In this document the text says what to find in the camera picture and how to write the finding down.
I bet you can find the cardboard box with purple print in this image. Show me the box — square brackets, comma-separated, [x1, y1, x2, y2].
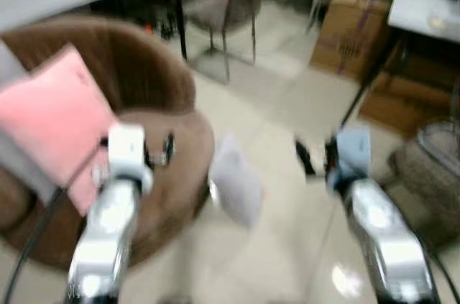
[310, 0, 392, 80]

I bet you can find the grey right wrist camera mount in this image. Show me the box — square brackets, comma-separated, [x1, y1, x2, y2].
[334, 126, 372, 181]

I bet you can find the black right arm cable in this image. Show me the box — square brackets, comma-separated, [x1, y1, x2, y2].
[402, 203, 460, 304]

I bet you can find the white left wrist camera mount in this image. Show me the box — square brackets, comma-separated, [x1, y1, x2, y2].
[106, 124, 153, 179]

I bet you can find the grey chair with metal legs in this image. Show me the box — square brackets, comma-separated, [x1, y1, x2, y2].
[185, 0, 261, 83]

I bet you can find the white table with black legs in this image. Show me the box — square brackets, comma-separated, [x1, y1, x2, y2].
[338, 0, 460, 129]

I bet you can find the brown velvet round sofa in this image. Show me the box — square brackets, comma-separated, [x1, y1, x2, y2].
[0, 15, 215, 270]

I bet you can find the plain brown cardboard box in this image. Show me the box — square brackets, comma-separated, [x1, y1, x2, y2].
[358, 52, 460, 138]

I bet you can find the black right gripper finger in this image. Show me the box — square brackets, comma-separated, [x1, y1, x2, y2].
[295, 139, 318, 177]

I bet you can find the pink plush pillow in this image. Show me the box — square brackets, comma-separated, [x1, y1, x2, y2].
[0, 44, 121, 217]

